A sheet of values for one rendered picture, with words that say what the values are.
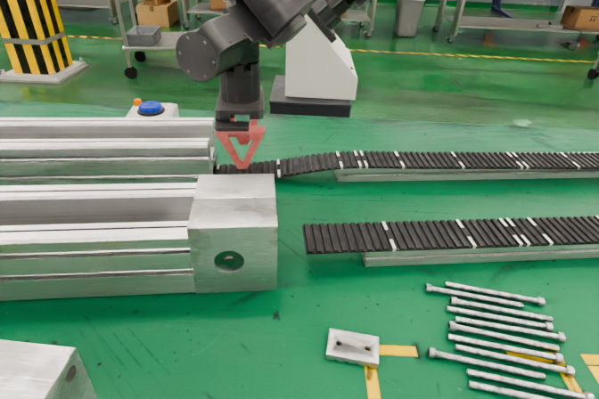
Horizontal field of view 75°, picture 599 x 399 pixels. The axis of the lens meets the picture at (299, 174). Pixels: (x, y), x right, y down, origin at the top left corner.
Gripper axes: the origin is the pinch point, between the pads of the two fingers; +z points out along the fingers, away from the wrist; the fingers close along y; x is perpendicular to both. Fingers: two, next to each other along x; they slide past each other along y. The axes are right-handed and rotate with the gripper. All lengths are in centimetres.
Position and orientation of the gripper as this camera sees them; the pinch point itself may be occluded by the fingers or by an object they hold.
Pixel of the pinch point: (242, 150)
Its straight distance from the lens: 62.2
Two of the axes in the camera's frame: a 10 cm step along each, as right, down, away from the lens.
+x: 10.0, -0.1, 1.0
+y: 0.9, 5.4, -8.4
